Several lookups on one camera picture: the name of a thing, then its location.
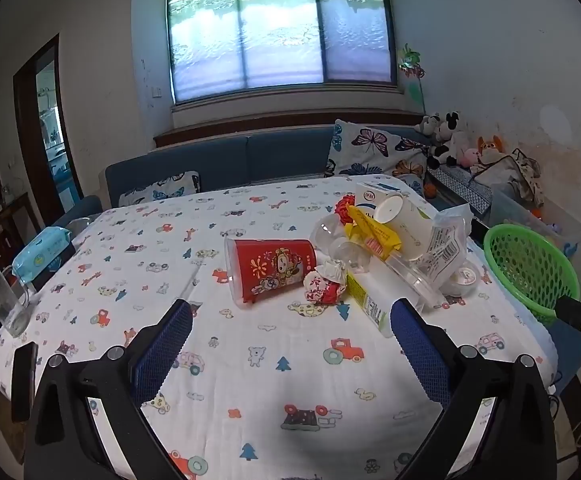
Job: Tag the large butterfly print pillow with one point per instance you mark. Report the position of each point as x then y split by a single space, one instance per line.
370 152

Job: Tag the small butterfly print pillow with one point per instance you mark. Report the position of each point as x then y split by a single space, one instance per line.
163 191

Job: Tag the brown framed doorway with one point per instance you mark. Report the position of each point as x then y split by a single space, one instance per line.
50 130

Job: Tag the red paper ornament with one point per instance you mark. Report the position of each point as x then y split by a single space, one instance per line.
343 208

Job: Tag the orange fox plush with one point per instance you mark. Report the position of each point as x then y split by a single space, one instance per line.
489 147

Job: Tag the green plastic basket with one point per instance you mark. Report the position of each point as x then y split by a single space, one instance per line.
530 270

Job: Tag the clear plastic bag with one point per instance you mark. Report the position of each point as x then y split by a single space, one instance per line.
445 245

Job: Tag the white blue milk carton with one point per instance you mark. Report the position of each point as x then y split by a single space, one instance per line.
368 195

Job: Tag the tall clear plastic cup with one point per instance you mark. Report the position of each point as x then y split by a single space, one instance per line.
415 282

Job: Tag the grey white plush toy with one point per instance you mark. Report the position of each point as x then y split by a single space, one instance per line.
428 127

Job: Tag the yellow snack wrapper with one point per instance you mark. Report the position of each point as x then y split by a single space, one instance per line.
373 235

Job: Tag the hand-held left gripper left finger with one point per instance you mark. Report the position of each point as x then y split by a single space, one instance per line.
163 355

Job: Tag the black phone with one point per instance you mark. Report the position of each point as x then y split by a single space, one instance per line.
24 382

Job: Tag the pink plush toy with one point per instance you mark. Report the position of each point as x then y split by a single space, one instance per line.
468 157

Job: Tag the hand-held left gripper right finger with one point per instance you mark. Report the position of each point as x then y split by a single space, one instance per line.
420 350

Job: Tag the clear plastic storage bin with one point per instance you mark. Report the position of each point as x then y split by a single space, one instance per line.
520 212

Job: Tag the beige patterned cloth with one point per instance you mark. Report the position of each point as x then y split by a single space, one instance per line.
507 172

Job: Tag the cartoon printed white tablecloth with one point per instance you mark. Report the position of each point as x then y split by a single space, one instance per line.
250 320

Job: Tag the colourful pinwheel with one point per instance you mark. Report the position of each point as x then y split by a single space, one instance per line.
411 67

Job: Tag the small clear plastic cup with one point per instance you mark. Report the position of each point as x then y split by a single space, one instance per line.
350 255

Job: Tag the black white cow plush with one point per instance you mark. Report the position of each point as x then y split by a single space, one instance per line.
449 140

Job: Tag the white paper cup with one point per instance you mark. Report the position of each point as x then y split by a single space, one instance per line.
405 222

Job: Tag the blue sofa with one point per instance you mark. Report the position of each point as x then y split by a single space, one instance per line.
230 162

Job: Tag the blue wet wipes pack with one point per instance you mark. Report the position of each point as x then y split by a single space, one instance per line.
40 255

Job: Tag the white bottle yellow green label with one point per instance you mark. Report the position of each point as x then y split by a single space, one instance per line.
368 305

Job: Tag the window with printed blind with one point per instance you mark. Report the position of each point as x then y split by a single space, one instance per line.
275 30

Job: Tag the red printed paper cup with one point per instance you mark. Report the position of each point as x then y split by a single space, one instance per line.
270 270

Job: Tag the glass mug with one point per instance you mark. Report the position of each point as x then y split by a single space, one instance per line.
15 310

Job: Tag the blue patterned cushion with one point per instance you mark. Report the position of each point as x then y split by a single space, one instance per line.
463 187

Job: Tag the red white wrapper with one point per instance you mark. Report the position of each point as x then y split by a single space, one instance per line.
323 285

